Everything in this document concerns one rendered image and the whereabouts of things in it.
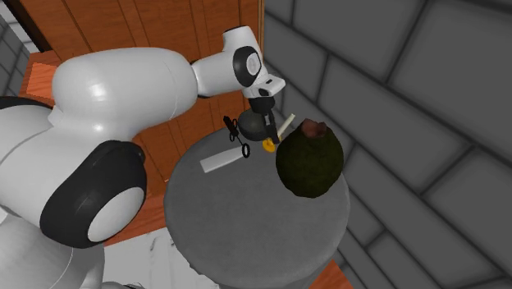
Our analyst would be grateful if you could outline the white flat strip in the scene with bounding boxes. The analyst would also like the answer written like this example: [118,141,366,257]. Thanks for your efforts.
[199,146,245,174]

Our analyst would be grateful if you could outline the white stick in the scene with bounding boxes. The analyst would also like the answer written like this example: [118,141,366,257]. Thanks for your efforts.
[277,113,296,140]

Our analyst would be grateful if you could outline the black scissors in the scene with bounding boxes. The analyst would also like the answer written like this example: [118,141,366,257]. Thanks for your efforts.
[222,115,252,159]

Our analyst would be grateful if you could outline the dark green round ball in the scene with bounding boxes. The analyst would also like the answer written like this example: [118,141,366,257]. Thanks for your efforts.
[274,117,345,200]

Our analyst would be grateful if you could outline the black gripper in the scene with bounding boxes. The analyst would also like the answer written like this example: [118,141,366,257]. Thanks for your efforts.
[248,95,281,145]

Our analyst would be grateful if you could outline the round grey table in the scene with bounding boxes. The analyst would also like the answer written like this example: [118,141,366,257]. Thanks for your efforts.
[163,126,352,289]

